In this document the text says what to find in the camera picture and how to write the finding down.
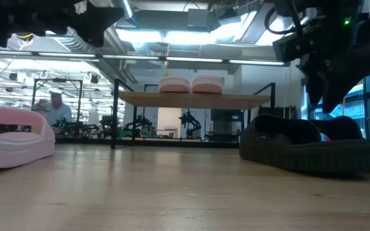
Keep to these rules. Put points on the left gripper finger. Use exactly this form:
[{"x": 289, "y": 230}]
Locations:
[
  {"x": 98, "y": 22},
  {"x": 50, "y": 14}
]

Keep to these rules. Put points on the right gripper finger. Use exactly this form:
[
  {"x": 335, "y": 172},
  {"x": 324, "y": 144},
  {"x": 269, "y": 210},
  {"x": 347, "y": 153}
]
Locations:
[
  {"x": 313, "y": 81},
  {"x": 348, "y": 80}
]

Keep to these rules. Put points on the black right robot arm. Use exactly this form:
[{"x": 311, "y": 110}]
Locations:
[{"x": 320, "y": 5}]

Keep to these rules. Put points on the black leaning panels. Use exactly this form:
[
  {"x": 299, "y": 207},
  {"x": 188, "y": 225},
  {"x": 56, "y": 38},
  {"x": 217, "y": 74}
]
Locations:
[{"x": 278, "y": 112}]

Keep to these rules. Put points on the rig light bar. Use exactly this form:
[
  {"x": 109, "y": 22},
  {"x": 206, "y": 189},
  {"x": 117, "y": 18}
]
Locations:
[{"x": 133, "y": 57}]

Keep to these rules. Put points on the dark cabinet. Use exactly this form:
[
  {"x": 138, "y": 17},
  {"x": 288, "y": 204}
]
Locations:
[{"x": 225, "y": 123}]

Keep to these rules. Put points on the person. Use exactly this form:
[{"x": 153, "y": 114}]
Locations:
[{"x": 58, "y": 112}]

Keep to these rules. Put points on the grey ceiling unit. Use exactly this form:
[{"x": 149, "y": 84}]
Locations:
[{"x": 198, "y": 17}]

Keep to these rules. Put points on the silver ventilation duct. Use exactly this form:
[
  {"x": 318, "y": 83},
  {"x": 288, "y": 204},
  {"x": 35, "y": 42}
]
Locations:
[{"x": 124, "y": 8}]

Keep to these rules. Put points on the wooden shelf with black frame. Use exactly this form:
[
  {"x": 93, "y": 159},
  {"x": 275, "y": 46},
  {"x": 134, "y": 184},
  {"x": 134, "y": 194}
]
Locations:
[{"x": 188, "y": 101}]

